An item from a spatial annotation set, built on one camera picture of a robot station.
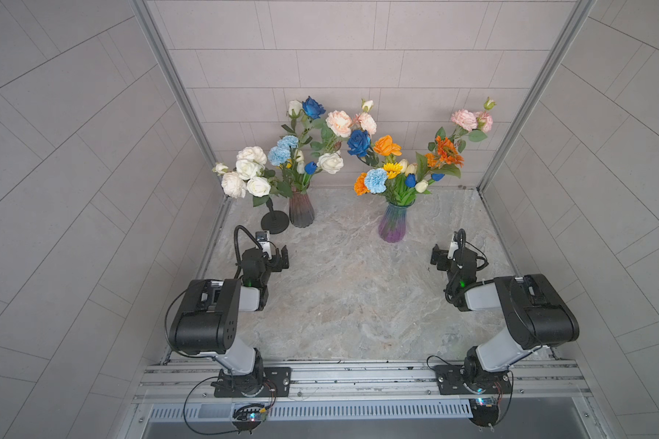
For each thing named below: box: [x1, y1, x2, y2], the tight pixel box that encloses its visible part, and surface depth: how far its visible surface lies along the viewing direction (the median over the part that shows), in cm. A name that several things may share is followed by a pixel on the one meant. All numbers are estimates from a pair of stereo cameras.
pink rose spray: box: [325, 98, 378, 139], surface depth 72 cm
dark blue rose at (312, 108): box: [302, 96, 326, 119], surface depth 77 cm
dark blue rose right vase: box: [346, 128, 371, 158], surface depth 70 cm
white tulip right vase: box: [414, 179, 429, 193], surface depth 81 cm
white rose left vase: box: [316, 152, 345, 175], surface depth 80 cm
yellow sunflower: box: [382, 161, 403, 180], surface depth 85 cm
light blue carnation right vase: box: [364, 168, 389, 194], surface depth 75 cm
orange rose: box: [373, 135, 403, 157], surface depth 83 cm
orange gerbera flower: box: [424, 135, 465, 169], surface depth 72 cm
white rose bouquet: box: [211, 146, 293, 235], surface depth 66 cm
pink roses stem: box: [451, 96, 497, 153], surface depth 79 cm
